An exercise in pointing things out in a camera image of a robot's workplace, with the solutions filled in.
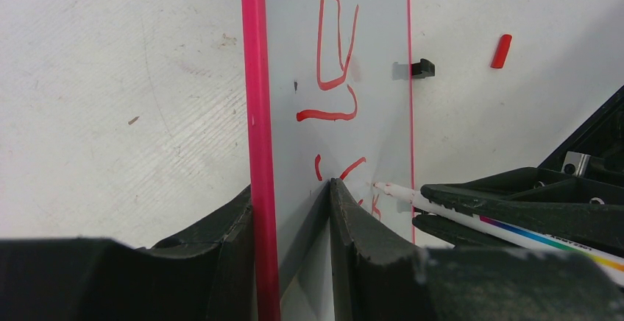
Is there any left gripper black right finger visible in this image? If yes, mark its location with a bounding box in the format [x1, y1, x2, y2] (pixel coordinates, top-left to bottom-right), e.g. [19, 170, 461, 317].
[329, 179, 623, 320]

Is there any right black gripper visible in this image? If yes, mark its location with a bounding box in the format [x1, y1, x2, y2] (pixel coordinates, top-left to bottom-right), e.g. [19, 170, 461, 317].
[420, 88, 623, 257]

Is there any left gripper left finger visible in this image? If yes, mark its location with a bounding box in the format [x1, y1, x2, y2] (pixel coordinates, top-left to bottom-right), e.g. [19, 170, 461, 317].
[1, 188, 254, 320]

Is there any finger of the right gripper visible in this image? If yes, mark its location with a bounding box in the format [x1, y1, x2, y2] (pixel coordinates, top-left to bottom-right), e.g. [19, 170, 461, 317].
[412, 214, 517, 248]

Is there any red capped whiteboard marker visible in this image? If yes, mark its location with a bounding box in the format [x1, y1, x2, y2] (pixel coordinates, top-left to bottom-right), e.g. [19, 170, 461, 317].
[372, 182, 623, 286]

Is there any red marker cap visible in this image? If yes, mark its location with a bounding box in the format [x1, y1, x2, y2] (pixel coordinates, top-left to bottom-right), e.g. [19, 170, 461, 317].
[490, 34, 512, 69]

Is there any pink framed whiteboard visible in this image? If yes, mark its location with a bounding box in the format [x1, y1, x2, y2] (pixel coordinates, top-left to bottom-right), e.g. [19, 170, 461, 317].
[241, 0, 416, 320]

